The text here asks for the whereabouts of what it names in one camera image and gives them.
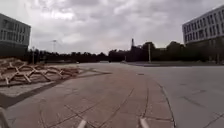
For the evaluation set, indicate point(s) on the row of dark trees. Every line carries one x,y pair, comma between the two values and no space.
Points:
110,55

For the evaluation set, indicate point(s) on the distant tower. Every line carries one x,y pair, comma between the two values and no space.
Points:
132,42

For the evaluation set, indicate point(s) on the reddish paved plaza path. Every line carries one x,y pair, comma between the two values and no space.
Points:
110,96

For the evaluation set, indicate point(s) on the pale pole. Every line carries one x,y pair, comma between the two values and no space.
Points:
149,53

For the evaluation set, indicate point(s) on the tall lamp pole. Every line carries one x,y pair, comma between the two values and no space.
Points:
54,46

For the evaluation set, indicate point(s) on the robot's own part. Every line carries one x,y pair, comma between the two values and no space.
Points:
144,123
81,124

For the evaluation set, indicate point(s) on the brown wooden lattice structure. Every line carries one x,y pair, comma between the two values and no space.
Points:
26,71

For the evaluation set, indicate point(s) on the grey paved plaza ground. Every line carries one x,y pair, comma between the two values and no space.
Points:
196,90

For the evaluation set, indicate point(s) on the white building with window rows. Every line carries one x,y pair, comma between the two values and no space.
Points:
204,28

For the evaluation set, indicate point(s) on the grey building with windows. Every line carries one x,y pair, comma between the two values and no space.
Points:
13,33

